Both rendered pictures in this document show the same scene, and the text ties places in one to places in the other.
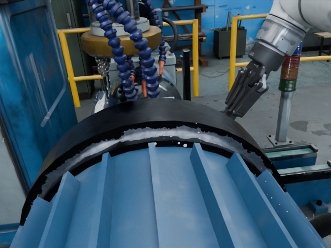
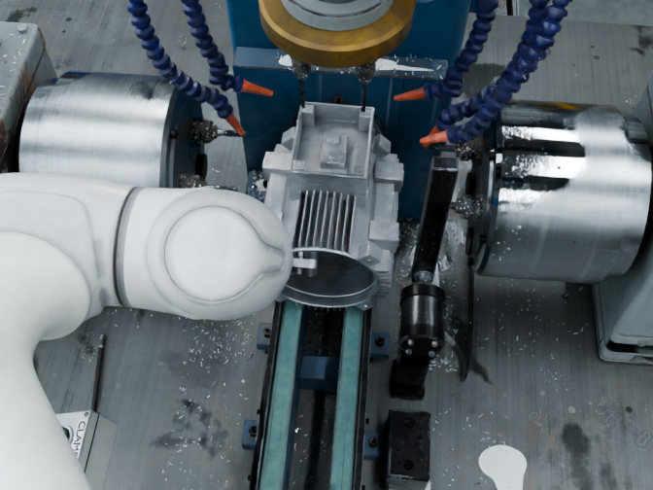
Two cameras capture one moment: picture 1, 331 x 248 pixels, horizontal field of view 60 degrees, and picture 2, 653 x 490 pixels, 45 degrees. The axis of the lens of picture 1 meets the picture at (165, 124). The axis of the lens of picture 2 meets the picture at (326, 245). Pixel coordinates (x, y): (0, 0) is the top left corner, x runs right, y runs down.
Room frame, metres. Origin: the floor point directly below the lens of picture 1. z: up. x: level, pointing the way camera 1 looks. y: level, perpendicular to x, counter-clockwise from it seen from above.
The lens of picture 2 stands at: (0.77, -0.63, 1.94)
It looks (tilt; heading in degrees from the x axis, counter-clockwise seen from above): 58 degrees down; 99
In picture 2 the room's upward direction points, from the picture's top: straight up
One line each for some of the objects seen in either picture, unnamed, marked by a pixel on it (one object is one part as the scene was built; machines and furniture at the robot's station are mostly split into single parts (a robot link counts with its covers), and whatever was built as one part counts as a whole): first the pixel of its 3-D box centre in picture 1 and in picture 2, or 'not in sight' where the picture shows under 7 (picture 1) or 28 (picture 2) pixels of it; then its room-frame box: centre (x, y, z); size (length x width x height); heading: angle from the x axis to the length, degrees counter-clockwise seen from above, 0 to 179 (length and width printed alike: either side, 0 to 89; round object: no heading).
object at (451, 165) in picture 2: (187, 91); (431, 227); (0.82, -0.07, 1.12); 0.04 x 0.03 x 0.26; 94
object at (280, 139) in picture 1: (286, 93); not in sight; (1.01, -0.47, 1.01); 0.08 x 0.08 x 0.42; 4
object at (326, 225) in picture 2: not in sight; (328, 219); (0.68, -0.01, 1.02); 0.20 x 0.19 x 0.19; 93
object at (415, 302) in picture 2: not in sight; (443, 243); (0.85, 0.03, 0.92); 0.45 x 0.13 x 0.24; 94
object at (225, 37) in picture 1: (230, 35); not in sight; (5.39, -1.31, 0.41); 0.52 x 0.47 x 0.82; 93
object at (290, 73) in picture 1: (289, 71); not in sight; (1.01, -0.47, 1.10); 0.06 x 0.06 x 0.04
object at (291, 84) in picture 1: (287, 82); not in sight; (1.01, -0.47, 1.05); 0.06 x 0.06 x 0.04
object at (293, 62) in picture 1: (291, 59); not in sight; (1.01, -0.47, 1.14); 0.06 x 0.06 x 0.04
